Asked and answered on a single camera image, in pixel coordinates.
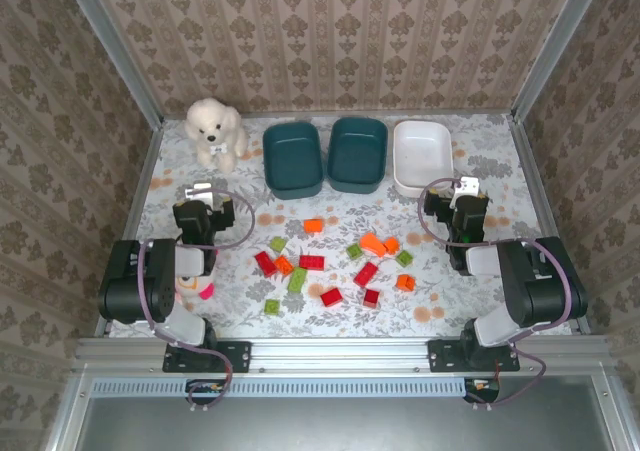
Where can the white plush dog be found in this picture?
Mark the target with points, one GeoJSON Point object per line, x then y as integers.
{"type": "Point", "coordinates": [215, 131]}

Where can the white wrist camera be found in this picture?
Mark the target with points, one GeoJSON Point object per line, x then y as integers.
{"type": "Point", "coordinates": [200, 192]}
{"type": "Point", "coordinates": [466, 187]}

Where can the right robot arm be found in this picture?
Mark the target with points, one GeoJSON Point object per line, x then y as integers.
{"type": "Point", "coordinates": [542, 291]}

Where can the pink striped plush doll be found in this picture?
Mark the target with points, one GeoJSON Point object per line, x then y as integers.
{"type": "Point", "coordinates": [192, 287]}

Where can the aluminum frame post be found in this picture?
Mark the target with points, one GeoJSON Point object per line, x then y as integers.
{"type": "Point", "coordinates": [115, 56]}
{"type": "Point", "coordinates": [555, 46]}

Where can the dark teal plastic bin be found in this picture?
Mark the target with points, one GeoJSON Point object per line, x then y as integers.
{"type": "Point", "coordinates": [357, 156]}
{"type": "Point", "coordinates": [292, 161]}

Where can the long aluminum base rail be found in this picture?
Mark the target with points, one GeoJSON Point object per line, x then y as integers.
{"type": "Point", "coordinates": [340, 353]}

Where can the aluminum side rail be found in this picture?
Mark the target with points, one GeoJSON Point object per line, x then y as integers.
{"type": "Point", "coordinates": [537, 181]}
{"type": "Point", "coordinates": [142, 186]}

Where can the red lego brick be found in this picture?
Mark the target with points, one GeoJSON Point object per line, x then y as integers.
{"type": "Point", "coordinates": [365, 274]}
{"type": "Point", "coordinates": [371, 298]}
{"type": "Point", "coordinates": [265, 263]}
{"type": "Point", "coordinates": [311, 262]}
{"type": "Point", "coordinates": [331, 297]}

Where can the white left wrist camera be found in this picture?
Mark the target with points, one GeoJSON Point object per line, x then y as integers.
{"type": "Point", "coordinates": [200, 192]}

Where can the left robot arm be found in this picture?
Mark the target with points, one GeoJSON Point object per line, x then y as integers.
{"type": "Point", "coordinates": [132, 283]}

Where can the long green lego brick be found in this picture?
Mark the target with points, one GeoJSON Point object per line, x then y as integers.
{"type": "Point", "coordinates": [297, 279]}

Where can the black connector board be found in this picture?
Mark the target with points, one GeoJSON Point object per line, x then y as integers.
{"type": "Point", "coordinates": [205, 393]}
{"type": "Point", "coordinates": [482, 388]}

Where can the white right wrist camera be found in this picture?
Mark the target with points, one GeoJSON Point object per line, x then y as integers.
{"type": "Point", "coordinates": [466, 187]}

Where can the white plastic bin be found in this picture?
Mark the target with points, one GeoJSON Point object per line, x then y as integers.
{"type": "Point", "coordinates": [422, 153]}

